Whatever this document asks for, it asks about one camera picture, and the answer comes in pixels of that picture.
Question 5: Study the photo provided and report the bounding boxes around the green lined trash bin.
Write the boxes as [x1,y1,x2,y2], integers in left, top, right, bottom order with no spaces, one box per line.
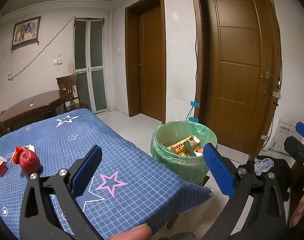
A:
[150,120,217,185]

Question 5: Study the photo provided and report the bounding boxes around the person's right hand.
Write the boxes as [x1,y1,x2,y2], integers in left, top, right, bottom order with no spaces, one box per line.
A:
[289,188,304,228]

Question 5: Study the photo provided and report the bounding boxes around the person's left hand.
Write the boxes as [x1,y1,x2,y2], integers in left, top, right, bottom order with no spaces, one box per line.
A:
[108,223,152,240]

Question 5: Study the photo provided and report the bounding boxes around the crumpled tissue on stool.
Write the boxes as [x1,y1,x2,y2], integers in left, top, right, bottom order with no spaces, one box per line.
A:
[254,158,274,176]

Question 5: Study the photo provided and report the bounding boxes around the red apple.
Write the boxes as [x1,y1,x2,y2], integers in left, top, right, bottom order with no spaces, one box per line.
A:
[19,150,41,176]

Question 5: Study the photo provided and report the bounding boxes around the small red cigarette pack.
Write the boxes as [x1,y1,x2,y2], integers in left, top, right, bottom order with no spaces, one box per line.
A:
[12,146,28,164]

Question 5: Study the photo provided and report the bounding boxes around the long red carton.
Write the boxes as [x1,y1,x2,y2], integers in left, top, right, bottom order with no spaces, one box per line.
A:
[0,155,10,178]

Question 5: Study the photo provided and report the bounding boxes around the blue grid tablecloth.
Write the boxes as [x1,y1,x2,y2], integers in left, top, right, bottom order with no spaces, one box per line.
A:
[0,109,212,239]

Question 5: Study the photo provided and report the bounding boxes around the open red-brown snack box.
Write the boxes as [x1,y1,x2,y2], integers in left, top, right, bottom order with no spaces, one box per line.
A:
[167,135,201,157]

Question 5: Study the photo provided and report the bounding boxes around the dark green cloth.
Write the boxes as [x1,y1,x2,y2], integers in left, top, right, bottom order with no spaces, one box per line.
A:
[183,141,196,157]

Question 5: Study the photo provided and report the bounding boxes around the dark wooden dining table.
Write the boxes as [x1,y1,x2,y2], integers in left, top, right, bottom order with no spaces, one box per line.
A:
[0,90,68,131]

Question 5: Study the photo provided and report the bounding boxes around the brown wooden door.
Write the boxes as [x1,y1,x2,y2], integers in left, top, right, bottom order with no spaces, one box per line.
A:
[125,0,167,122]
[193,0,281,158]

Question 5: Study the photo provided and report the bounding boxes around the right wooden chair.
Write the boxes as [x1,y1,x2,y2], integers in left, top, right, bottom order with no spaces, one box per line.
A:
[56,74,89,112]

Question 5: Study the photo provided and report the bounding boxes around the white glass double door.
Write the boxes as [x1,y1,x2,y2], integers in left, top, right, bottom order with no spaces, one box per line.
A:
[74,18,108,113]

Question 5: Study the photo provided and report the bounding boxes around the framed elephant picture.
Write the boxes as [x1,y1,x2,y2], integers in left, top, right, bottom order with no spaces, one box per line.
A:
[11,16,41,50]

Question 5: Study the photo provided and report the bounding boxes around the wall cable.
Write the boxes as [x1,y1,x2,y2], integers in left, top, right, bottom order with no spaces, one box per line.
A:
[8,16,77,81]

